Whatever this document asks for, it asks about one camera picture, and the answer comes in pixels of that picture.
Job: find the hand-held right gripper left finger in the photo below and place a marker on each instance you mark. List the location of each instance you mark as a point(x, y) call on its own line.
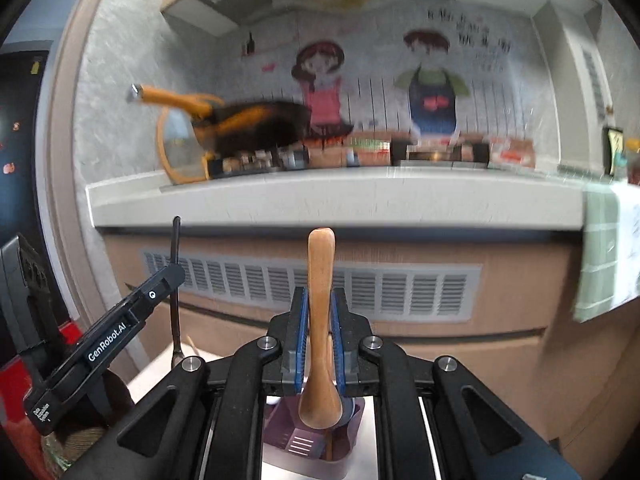
point(300, 340)

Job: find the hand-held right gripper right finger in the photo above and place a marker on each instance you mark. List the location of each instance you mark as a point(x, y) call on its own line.
point(337, 340)

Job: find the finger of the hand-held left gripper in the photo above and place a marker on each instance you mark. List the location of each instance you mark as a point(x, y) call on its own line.
point(155, 292)

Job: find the dark slim metal spoon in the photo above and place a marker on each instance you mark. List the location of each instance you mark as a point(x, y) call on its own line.
point(176, 240)

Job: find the wooden spoon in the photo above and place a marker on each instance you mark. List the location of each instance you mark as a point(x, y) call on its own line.
point(320, 270)

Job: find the wooden chopstick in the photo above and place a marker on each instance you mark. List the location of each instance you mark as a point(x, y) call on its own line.
point(329, 445)

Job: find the maroon plastic utensil holder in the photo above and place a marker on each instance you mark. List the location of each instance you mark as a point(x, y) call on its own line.
point(300, 447)

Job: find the grey vent grille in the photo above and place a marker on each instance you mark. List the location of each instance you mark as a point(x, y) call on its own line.
point(310, 285)

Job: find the dark brown textured object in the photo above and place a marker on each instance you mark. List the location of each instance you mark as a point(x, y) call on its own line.
point(75, 452)

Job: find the yellow-rimmed glass lid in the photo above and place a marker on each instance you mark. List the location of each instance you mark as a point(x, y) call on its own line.
point(167, 160)

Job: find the grey stone kitchen counter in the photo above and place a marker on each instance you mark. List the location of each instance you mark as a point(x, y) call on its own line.
point(325, 195)

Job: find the black fridge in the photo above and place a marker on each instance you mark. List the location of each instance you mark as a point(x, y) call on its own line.
point(20, 150)

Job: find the green checked cloth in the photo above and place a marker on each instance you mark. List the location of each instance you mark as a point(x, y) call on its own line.
point(605, 250)

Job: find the cartoon wall poster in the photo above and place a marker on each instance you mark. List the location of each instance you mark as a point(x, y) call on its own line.
point(425, 85)

